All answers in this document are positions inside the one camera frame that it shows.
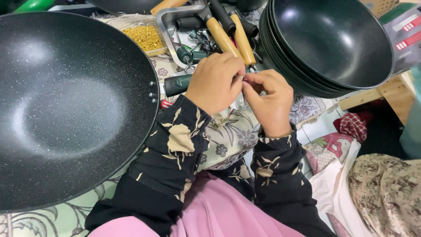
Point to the person's left hand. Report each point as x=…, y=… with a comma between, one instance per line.
x=212, y=84

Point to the person's right hand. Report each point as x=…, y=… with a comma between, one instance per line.
x=273, y=105

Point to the person's left fingers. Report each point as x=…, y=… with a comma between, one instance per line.
x=237, y=75

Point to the small metal screw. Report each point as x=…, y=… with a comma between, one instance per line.
x=243, y=78

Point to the beige floral cloth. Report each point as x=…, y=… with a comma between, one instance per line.
x=230, y=135

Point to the metal tray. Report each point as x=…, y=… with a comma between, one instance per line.
x=167, y=23

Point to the stack of black woks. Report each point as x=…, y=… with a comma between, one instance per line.
x=329, y=39

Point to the clear box of gold screws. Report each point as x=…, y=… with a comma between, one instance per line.
x=144, y=38

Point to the pink printed pillow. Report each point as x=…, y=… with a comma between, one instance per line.
x=329, y=148

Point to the red checked cloth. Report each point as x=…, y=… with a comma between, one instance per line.
x=353, y=126

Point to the black pan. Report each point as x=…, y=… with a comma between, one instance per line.
x=125, y=5

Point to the pink skirt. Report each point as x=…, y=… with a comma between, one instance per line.
x=213, y=214

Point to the pale pink cloth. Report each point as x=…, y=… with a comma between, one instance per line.
x=335, y=194

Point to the wooden bench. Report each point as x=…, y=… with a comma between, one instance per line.
x=394, y=93

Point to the woven basket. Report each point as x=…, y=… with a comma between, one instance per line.
x=381, y=6

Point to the large black speckled wok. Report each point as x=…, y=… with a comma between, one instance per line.
x=75, y=112

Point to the grey printed carton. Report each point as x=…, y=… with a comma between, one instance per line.
x=406, y=36

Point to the teal fabric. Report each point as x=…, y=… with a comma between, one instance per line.
x=412, y=131

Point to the brown floral fabric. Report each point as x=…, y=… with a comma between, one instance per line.
x=388, y=194

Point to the green plastic object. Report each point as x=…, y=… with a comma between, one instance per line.
x=33, y=5

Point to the green floral mat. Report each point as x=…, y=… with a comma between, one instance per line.
x=49, y=220

